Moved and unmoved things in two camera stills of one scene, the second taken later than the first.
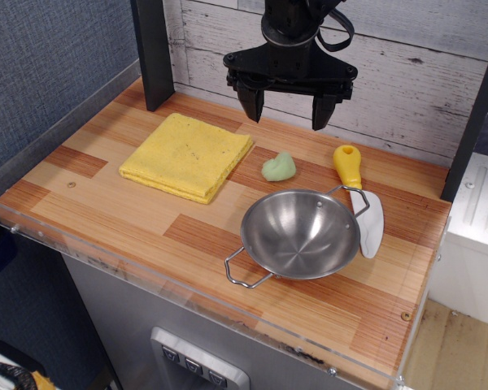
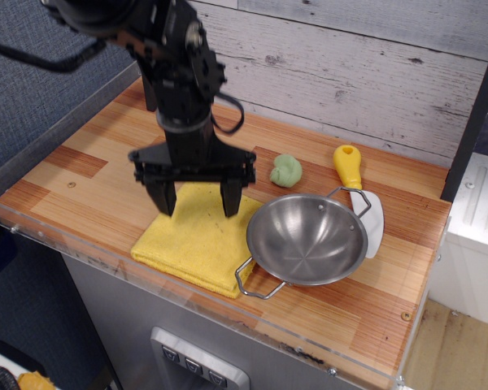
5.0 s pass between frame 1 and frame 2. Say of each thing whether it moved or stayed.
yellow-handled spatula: stayed
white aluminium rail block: stayed
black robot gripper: moved
